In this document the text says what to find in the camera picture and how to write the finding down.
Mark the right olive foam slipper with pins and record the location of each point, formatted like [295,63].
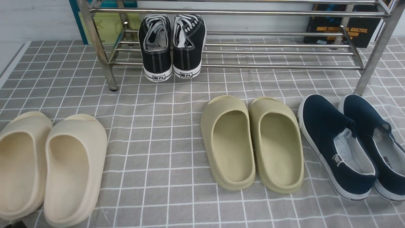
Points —
[277,145]

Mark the right beige foam slipper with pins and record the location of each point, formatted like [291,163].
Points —
[75,151]

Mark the left olive foam slipper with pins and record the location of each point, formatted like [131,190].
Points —
[225,130]

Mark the stainless steel shoe rack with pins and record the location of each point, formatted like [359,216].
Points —
[390,16]

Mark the grey checked tablecloth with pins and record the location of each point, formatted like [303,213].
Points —
[156,172]

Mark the left black canvas sneaker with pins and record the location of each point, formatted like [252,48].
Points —
[154,36]

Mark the left beige foam slipper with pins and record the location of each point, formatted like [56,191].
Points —
[23,166]

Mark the teal and yellow book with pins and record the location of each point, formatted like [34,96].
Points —
[108,25]

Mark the navy slip-on shoe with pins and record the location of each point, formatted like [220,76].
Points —
[333,138]
[376,136]

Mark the beige foam slipper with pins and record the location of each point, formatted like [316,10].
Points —
[75,151]
[23,166]

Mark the right black canvas sneaker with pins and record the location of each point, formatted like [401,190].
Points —
[189,38]

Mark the olive foam slipper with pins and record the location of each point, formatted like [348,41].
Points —
[277,145]
[225,130]

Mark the black canvas sneaker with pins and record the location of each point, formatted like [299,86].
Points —
[189,38]
[154,36]

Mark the black image processing book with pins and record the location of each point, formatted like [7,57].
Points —
[360,30]

